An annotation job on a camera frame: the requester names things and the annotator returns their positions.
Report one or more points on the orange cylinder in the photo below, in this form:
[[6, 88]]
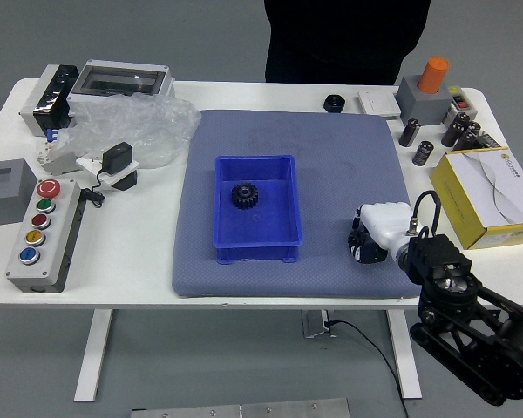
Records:
[[433, 74]]

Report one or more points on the grey block holder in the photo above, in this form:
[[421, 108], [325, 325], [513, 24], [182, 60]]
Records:
[[423, 106]]

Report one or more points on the small black gear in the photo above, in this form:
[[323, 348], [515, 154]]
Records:
[[357, 241]]

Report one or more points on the grey hollow square block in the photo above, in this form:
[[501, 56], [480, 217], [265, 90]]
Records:
[[24, 191]]

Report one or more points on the white wall switch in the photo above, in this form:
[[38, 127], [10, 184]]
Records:
[[377, 102]]

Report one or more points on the grey box with black panel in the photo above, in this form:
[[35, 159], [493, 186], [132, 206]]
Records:
[[30, 109]]

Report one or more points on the white red-button switch box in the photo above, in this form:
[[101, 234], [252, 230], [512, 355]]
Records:
[[459, 102]]

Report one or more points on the grey metal plate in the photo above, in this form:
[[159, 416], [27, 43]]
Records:
[[244, 409]]

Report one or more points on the blue-grey padded mat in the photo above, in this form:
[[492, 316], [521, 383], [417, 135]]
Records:
[[331, 174]]

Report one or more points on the grey push-button control box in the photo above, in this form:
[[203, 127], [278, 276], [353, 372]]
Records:
[[30, 261]]

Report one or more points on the black hex nut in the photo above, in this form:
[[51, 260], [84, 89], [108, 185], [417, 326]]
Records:
[[334, 103]]

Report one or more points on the grey under-table power box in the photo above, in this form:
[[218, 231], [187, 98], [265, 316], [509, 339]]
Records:
[[314, 324]]

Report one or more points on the grey clear-lid distribution box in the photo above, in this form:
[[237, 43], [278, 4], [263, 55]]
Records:
[[113, 80]]

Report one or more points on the person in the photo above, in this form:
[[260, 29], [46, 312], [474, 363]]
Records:
[[344, 39]]

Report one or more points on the yellow and white carton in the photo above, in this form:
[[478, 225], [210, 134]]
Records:
[[484, 183]]

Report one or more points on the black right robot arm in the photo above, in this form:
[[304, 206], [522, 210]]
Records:
[[444, 261]]

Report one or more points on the blue plastic box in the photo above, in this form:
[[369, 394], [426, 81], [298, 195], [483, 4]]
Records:
[[270, 226]]

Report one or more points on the dark brown capacitor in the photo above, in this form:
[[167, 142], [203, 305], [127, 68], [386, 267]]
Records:
[[409, 132], [423, 153], [473, 130], [461, 117], [451, 132]]

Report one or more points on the white circuit breaker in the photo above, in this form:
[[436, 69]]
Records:
[[56, 163]]

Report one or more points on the clear plastic bag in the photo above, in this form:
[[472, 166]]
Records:
[[148, 122]]

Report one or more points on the black power adapter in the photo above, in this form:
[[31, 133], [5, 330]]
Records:
[[117, 156]]

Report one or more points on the white socket plate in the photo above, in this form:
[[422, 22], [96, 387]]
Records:
[[87, 164]]

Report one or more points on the flat black component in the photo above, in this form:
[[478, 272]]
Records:
[[490, 140]]

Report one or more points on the white table leg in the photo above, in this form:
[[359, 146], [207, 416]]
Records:
[[93, 352], [404, 352]]

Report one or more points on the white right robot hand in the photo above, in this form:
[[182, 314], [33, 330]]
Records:
[[388, 222]]

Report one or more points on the big black gear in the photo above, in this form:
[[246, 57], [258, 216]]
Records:
[[242, 202]]

